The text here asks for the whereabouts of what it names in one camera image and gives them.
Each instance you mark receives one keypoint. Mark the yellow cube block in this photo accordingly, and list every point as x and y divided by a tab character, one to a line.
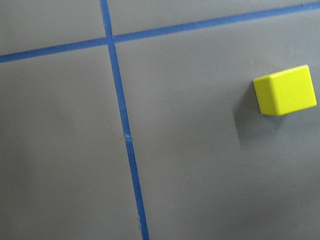
285	92

